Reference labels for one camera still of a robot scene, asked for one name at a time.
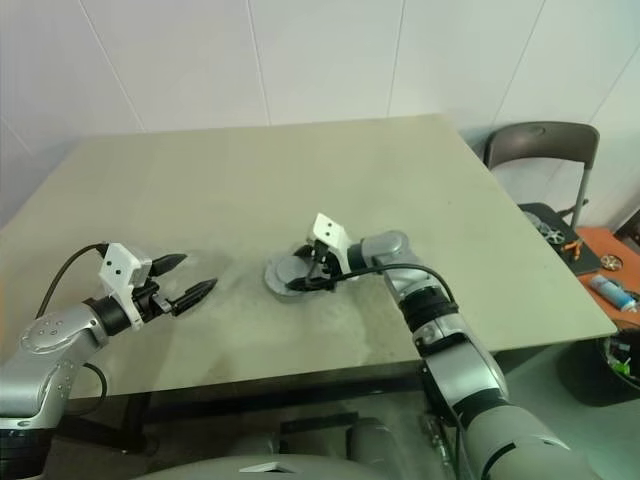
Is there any dark grey rounded shape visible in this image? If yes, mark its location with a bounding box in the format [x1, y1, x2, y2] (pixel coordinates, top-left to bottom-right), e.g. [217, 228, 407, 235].
[346, 418, 417, 480]

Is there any black flat bar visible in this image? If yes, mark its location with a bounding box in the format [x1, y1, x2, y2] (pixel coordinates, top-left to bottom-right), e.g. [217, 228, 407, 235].
[280, 412, 359, 435]

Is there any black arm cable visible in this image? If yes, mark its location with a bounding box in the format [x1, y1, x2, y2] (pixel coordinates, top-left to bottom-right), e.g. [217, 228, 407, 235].
[34, 243, 110, 401]
[324, 264, 460, 314]

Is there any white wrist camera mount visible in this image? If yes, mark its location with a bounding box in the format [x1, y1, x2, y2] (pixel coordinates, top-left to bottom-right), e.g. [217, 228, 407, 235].
[311, 213, 351, 274]
[98, 243, 153, 332]

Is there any blue spray can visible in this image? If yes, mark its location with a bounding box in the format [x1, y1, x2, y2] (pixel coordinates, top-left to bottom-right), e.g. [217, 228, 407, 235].
[588, 273, 640, 310]

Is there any black folding chair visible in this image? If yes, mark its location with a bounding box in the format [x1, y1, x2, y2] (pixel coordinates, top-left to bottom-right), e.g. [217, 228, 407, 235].
[482, 121, 601, 249]

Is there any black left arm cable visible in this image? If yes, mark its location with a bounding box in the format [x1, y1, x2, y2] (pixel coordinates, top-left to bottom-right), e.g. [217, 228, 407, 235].
[34, 243, 110, 401]

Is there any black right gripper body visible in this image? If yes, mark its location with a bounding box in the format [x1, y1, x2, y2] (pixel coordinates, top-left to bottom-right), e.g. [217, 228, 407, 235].
[296, 241, 342, 289]

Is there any orange stool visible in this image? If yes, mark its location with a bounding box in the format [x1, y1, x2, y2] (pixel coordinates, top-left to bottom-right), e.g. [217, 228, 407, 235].
[564, 227, 640, 291]

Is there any worn metal floor rail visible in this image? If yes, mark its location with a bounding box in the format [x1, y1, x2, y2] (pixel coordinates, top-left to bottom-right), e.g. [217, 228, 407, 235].
[422, 414, 466, 480]

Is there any grey rounded robot chest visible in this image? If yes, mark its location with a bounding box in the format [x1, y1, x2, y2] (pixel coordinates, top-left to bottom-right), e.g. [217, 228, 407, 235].
[134, 439, 401, 480]

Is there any dark metal table frame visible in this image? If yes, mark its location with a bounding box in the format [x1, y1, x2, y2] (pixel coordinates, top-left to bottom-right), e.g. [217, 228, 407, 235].
[54, 362, 426, 449]

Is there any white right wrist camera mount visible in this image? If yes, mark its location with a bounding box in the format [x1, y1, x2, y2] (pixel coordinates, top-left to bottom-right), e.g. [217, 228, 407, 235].
[311, 213, 351, 274]

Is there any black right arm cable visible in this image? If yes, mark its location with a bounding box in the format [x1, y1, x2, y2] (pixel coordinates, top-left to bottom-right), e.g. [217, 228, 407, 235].
[324, 264, 460, 314]

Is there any grey motor housing with stator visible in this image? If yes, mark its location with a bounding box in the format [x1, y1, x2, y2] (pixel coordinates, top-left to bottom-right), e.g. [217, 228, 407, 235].
[263, 245, 347, 304]

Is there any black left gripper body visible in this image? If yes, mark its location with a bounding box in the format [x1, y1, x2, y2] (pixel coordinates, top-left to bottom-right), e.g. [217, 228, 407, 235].
[128, 279, 177, 324]

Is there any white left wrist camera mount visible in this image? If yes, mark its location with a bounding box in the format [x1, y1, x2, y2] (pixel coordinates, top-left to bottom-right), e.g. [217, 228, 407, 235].
[98, 243, 153, 332]

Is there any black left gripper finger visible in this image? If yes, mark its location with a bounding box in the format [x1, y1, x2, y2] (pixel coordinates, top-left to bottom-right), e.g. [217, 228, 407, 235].
[172, 278, 219, 318]
[151, 253, 189, 278]

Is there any black waste bin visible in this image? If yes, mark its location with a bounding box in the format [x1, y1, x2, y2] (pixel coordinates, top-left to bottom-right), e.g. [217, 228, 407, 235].
[592, 327, 640, 407]

